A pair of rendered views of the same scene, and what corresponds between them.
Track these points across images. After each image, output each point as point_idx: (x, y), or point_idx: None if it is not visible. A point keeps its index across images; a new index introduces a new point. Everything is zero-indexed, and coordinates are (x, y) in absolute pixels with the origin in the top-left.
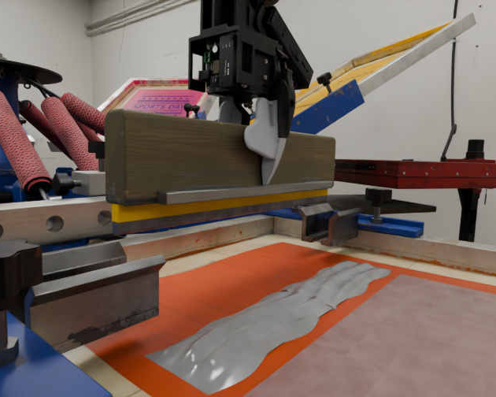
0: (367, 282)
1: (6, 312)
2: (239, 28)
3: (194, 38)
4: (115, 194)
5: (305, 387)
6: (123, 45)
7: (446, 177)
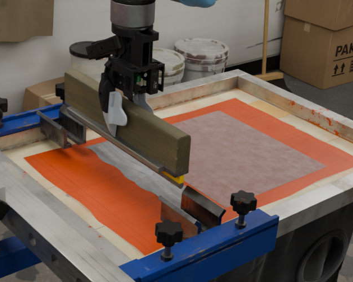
0: None
1: (205, 231)
2: (164, 66)
3: (136, 71)
4: (182, 171)
5: (222, 194)
6: None
7: None
